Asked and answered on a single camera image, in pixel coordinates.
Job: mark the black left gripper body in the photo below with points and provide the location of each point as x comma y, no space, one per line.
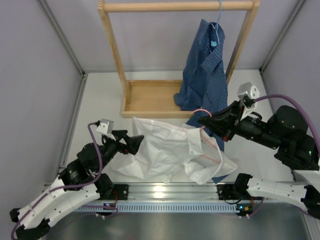
111,147

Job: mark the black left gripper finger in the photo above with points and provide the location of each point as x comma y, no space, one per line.
118,135
133,143

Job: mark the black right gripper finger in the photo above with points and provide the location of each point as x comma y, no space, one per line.
221,127
228,115

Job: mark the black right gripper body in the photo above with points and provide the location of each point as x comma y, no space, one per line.
245,127

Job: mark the white shirt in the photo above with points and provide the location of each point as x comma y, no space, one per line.
167,148

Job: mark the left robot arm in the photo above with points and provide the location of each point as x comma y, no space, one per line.
81,182

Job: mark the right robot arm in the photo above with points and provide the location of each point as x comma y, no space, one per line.
285,132

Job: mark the blue checkered shirt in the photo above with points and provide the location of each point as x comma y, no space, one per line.
204,88

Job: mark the wooden clothes rack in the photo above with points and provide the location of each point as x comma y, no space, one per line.
155,98

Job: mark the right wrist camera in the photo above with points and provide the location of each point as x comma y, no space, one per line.
247,93

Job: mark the slotted cable duct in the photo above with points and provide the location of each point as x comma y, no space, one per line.
160,207

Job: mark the aluminium mounting rail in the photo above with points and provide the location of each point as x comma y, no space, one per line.
172,191

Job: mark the right aluminium frame post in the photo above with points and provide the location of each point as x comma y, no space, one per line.
286,69

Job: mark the aluminium frame post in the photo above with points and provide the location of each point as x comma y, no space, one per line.
69,51
286,69

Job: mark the left aluminium frame post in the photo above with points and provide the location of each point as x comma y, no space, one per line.
69,51

